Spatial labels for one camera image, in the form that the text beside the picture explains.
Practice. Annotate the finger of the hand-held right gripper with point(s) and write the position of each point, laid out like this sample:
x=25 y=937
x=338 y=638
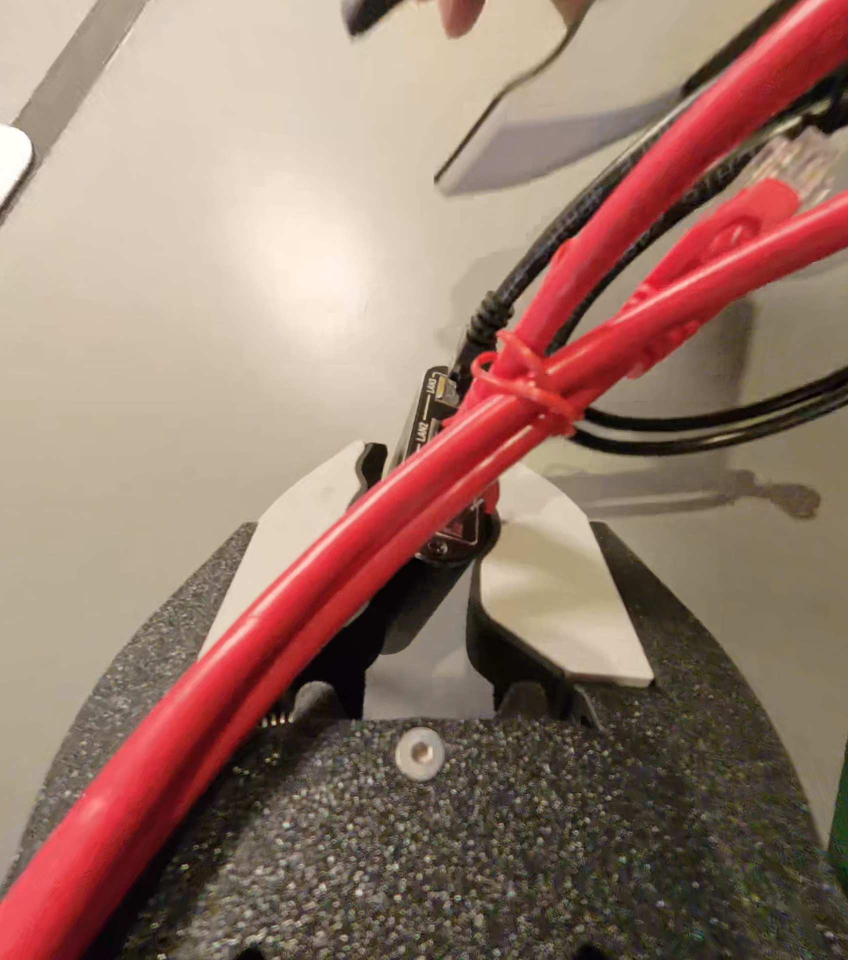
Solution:
x=604 y=90

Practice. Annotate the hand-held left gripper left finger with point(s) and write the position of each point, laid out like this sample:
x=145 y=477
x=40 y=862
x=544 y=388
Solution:
x=282 y=555

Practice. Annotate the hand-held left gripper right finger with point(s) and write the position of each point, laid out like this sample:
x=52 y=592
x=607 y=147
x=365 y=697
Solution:
x=559 y=593

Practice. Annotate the black ethernet adapter hub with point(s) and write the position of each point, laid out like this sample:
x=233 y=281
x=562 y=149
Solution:
x=447 y=450

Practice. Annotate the person's right hand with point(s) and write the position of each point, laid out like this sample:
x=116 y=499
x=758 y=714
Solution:
x=462 y=15

